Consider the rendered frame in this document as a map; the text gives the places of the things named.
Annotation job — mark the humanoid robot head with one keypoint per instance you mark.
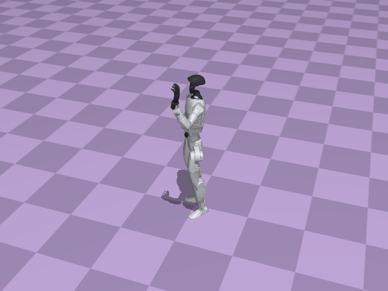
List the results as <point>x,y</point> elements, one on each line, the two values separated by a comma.
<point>195,80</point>

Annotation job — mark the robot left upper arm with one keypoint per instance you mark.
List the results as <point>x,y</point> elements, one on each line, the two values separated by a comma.
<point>198,109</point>

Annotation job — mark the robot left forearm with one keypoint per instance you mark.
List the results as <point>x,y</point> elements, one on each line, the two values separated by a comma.
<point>180,117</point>

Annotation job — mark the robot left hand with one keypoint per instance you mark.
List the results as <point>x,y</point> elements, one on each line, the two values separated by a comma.
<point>176,96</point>

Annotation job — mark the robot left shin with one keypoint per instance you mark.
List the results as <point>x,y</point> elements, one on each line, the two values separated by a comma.
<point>199,194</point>

